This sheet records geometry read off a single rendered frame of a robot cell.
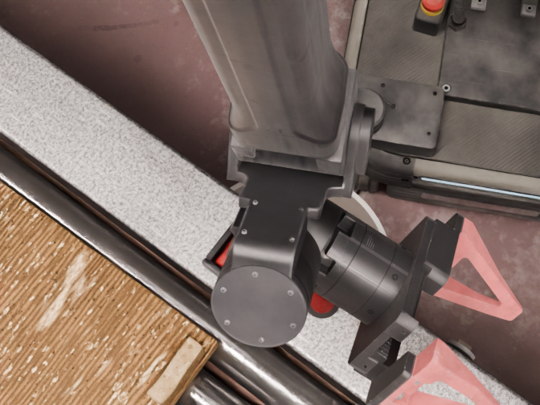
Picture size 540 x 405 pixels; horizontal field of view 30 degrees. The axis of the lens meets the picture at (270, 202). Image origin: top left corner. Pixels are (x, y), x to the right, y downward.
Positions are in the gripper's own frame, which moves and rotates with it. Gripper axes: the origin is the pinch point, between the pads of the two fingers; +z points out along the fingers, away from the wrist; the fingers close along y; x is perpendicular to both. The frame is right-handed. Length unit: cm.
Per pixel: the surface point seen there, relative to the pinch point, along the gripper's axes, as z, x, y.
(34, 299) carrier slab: -29.3, -27.6, -4.5
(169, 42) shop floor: -38, -78, -110
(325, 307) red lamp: -7.7, -17.1, -12.0
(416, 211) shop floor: 18, -68, -94
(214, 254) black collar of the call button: -18.2, -18.9, -12.1
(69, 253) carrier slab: -28.9, -24.7, -8.5
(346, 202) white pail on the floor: 0, -51, -66
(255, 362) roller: -10.5, -21.4, -6.2
